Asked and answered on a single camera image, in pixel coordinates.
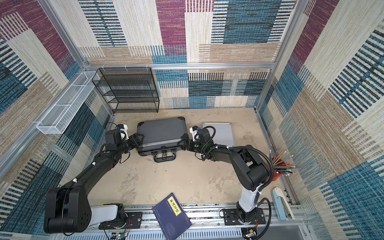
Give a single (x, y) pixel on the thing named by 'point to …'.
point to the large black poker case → (161, 138)
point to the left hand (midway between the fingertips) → (141, 137)
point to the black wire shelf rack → (128, 90)
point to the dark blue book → (173, 219)
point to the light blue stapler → (283, 208)
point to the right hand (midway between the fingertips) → (184, 146)
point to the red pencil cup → (281, 164)
